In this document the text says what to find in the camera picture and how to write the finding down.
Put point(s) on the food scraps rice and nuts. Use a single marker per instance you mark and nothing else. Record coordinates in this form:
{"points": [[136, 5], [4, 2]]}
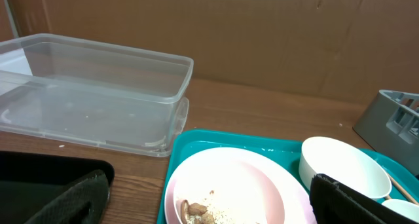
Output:
{"points": [[207, 209]]}

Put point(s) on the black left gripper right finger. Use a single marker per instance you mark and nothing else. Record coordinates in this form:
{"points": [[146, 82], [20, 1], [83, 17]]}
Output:
{"points": [[335, 203]]}

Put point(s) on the black waste tray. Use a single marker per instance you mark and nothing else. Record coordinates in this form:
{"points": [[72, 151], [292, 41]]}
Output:
{"points": [[23, 173]]}

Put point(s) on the wooden chopstick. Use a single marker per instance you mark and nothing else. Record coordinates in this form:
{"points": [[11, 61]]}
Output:
{"points": [[404, 192]]}

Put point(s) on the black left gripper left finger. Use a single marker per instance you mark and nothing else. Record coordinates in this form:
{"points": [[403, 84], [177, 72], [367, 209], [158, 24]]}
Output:
{"points": [[82, 201]]}

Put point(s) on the clear plastic bin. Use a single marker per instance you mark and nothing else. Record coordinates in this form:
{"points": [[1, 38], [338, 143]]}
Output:
{"points": [[92, 93]]}

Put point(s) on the pink bowl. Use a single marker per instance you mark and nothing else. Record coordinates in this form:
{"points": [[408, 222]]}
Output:
{"points": [[245, 189]]}

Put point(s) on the white bowl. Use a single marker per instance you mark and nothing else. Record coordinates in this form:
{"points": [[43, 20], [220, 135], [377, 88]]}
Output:
{"points": [[344, 163]]}

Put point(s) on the grey dishwasher rack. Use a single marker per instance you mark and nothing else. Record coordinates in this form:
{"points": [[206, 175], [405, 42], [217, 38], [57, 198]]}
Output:
{"points": [[390, 126]]}

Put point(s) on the pink round plate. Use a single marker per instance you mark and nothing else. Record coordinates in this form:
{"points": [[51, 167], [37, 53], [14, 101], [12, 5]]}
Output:
{"points": [[295, 198]]}

